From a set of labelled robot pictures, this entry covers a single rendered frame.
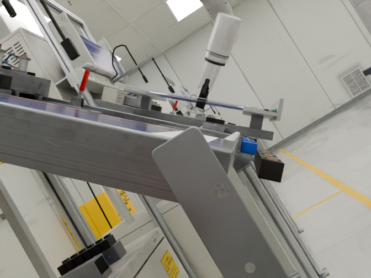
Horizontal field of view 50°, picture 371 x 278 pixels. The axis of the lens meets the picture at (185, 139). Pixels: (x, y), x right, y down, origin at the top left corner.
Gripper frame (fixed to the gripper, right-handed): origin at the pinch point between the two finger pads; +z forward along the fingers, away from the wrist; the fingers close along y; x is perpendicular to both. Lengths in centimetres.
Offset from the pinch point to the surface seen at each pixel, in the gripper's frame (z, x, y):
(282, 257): 34, 43, 24
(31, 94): 0, -39, 49
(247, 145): -14, 16, 69
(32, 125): -20, -9, 104
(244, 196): 20.7, 24.9, 18.9
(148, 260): 22, 5, 66
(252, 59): 71, 22, -712
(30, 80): -4, -39, 49
